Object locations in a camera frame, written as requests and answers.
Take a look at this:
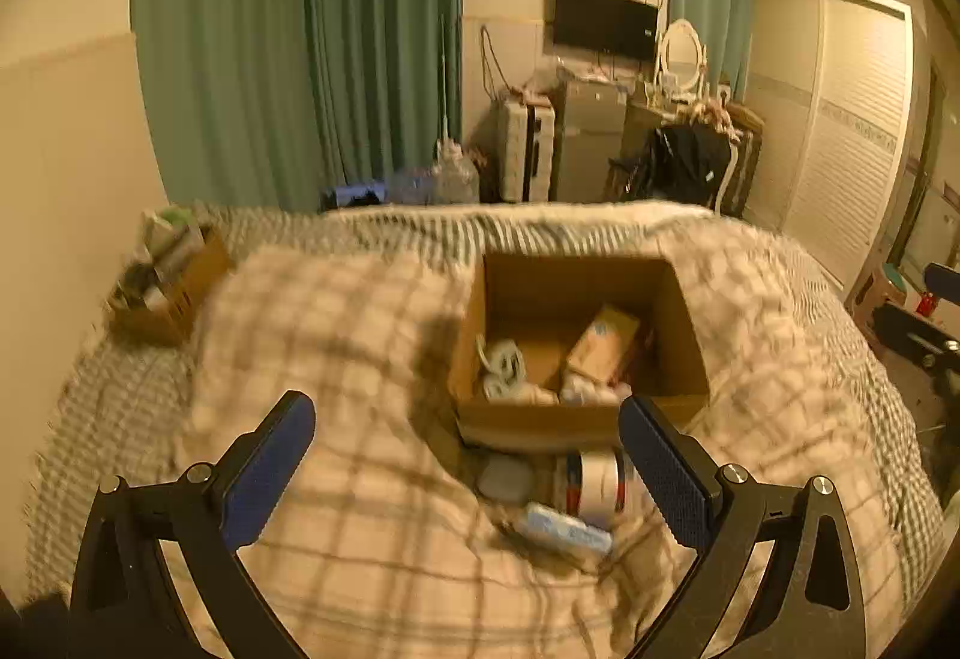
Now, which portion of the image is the oval vanity mirror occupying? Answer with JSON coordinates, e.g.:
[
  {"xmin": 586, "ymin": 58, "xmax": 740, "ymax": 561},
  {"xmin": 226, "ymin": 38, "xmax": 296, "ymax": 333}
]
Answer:
[{"xmin": 655, "ymin": 19, "xmax": 709, "ymax": 104}]

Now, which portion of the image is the white wardrobe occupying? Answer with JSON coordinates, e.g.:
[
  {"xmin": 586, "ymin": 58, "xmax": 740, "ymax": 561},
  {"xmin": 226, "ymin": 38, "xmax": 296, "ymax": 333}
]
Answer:
[{"xmin": 747, "ymin": 0, "xmax": 917, "ymax": 291}]

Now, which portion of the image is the white suitcase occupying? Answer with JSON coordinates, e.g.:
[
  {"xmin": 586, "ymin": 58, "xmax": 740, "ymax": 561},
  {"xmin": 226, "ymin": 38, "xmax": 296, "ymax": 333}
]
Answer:
[{"xmin": 495, "ymin": 97, "xmax": 557, "ymax": 204}]

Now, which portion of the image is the orange packet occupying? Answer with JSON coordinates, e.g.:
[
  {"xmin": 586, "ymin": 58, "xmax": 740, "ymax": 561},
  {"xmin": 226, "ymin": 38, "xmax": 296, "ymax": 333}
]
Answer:
[{"xmin": 564, "ymin": 305, "xmax": 641, "ymax": 384}]

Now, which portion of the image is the grey round case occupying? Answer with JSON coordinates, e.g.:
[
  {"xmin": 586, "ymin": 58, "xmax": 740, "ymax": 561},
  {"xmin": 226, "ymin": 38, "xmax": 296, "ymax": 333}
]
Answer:
[{"xmin": 478, "ymin": 455, "xmax": 535, "ymax": 504}]

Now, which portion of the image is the black bag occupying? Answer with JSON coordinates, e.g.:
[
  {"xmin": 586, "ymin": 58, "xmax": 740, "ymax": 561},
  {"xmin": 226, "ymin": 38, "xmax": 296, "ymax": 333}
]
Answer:
[{"xmin": 609, "ymin": 121, "xmax": 734, "ymax": 204}]

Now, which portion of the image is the white cable bundle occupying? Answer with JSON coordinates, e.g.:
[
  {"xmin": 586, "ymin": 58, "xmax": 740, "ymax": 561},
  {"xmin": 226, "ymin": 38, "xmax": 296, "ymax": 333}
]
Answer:
[{"xmin": 475, "ymin": 336, "xmax": 527, "ymax": 401}]

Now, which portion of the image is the white crumpled item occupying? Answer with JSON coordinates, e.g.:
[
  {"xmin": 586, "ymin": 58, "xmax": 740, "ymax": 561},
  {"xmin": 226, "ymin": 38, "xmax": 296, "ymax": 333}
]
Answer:
[{"xmin": 559, "ymin": 372, "xmax": 632, "ymax": 407}]

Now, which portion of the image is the striped bed sheet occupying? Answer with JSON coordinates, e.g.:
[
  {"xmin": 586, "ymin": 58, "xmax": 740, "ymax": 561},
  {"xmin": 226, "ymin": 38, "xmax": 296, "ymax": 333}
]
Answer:
[{"xmin": 27, "ymin": 201, "xmax": 947, "ymax": 615}]

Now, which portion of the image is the small cardboard box with items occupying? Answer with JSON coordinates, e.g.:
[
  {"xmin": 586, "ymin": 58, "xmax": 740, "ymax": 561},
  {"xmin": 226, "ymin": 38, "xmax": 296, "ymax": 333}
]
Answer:
[{"xmin": 107, "ymin": 209, "xmax": 235, "ymax": 348}]

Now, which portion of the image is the tape roll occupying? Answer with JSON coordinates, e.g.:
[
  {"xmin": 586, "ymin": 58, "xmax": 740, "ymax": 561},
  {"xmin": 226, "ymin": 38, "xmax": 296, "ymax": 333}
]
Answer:
[{"xmin": 564, "ymin": 450, "xmax": 635, "ymax": 529}]

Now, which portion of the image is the blue white packet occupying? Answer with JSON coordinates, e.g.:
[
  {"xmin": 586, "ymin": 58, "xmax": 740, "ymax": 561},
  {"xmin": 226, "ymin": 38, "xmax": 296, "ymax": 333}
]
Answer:
[{"xmin": 520, "ymin": 501, "xmax": 616, "ymax": 556}]

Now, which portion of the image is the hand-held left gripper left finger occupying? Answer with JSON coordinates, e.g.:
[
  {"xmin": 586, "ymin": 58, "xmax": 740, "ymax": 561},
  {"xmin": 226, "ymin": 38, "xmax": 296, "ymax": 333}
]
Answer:
[{"xmin": 70, "ymin": 390, "xmax": 317, "ymax": 659}]

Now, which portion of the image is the plaid blanket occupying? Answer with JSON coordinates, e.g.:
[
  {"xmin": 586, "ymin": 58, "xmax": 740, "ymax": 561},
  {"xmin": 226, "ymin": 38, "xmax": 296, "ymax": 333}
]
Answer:
[{"xmin": 161, "ymin": 201, "xmax": 908, "ymax": 659}]

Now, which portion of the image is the clear water jug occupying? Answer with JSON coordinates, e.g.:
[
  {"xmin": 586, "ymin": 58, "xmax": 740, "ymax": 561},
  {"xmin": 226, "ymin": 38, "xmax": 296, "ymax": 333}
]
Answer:
[{"xmin": 430, "ymin": 139, "xmax": 481, "ymax": 206}]

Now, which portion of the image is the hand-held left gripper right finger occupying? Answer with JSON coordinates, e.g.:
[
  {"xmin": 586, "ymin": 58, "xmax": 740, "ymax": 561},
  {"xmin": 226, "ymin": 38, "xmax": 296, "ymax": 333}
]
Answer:
[{"xmin": 619, "ymin": 395, "xmax": 868, "ymax": 659}]

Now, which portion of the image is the grey cabinet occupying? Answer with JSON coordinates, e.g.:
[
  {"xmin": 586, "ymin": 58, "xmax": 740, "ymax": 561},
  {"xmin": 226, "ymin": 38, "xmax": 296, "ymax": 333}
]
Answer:
[{"xmin": 549, "ymin": 76, "xmax": 629, "ymax": 204}]

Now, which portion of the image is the wall television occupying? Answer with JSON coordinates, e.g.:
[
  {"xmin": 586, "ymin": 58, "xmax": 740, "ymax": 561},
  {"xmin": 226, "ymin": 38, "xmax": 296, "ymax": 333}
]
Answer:
[{"xmin": 554, "ymin": 0, "xmax": 660, "ymax": 62}]

